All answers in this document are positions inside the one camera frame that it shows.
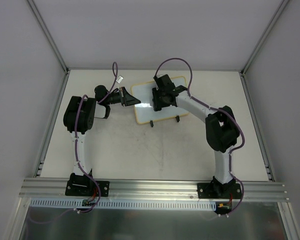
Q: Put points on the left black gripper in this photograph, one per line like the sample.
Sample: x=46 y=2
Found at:
x=123 y=96

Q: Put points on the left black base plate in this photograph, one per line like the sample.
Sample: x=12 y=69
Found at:
x=82 y=186

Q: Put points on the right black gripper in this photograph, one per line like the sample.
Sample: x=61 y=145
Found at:
x=155 y=99

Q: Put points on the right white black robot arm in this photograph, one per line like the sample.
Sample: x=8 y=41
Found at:
x=220 y=125

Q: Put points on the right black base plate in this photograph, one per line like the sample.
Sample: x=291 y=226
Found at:
x=217 y=190

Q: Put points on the yellow framed whiteboard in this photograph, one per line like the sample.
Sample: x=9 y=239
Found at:
x=144 y=111

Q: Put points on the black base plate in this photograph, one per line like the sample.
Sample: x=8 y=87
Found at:
x=217 y=190
x=82 y=186

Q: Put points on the left aluminium frame post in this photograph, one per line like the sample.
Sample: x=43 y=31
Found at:
x=47 y=34

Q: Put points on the right aluminium frame post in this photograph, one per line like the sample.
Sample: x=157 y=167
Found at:
x=265 y=34

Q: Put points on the aluminium frame post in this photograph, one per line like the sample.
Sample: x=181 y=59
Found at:
x=265 y=34
x=47 y=34

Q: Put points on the aluminium mounting rail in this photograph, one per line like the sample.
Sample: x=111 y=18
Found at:
x=170 y=190

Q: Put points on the white slotted cable duct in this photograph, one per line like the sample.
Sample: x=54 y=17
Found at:
x=196 y=205

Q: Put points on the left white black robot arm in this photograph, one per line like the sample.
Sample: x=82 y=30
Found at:
x=79 y=119

